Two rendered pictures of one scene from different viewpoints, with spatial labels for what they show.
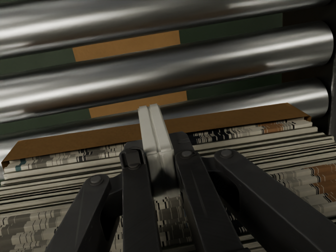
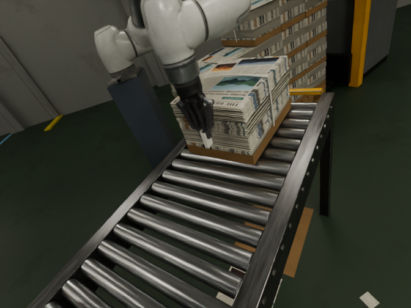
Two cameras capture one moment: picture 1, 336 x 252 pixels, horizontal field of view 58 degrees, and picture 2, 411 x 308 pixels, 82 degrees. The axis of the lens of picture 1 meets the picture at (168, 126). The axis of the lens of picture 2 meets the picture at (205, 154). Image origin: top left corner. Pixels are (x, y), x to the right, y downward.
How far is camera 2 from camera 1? 64 cm
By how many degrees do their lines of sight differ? 36
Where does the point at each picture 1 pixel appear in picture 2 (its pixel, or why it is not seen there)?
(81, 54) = (290, 269)
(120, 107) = not seen: hidden behind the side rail
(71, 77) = (230, 175)
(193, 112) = (211, 159)
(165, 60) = (208, 170)
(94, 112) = (302, 235)
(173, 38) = not seen: hidden behind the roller
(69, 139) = (239, 159)
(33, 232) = (233, 130)
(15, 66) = (339, 288)
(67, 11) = (219, 186)
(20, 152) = (249, 158)
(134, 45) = not seen: hidden behind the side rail
